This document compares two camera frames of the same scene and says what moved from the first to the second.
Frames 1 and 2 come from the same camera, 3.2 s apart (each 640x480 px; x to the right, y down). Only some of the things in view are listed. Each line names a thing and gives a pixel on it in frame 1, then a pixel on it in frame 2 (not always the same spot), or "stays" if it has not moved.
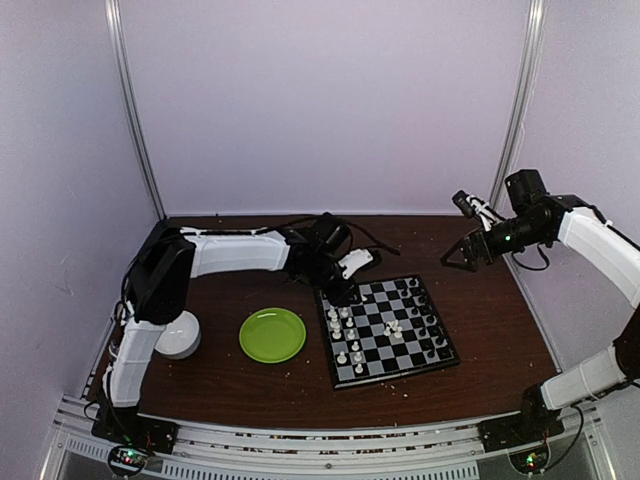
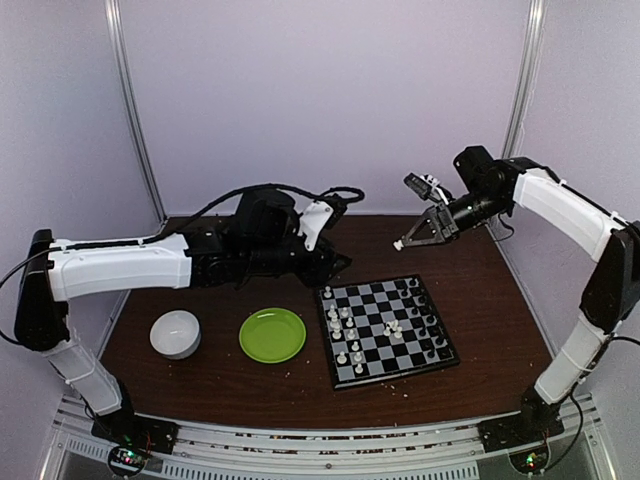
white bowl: x=180 y=338 stays
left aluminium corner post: x=121 y=56 stays
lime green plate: x=272 y=335 stays
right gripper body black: x=491 y=249 to x=451 y=230
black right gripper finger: x=460 y=256 to x=425 y=231
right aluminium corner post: x=522 y=99 stays
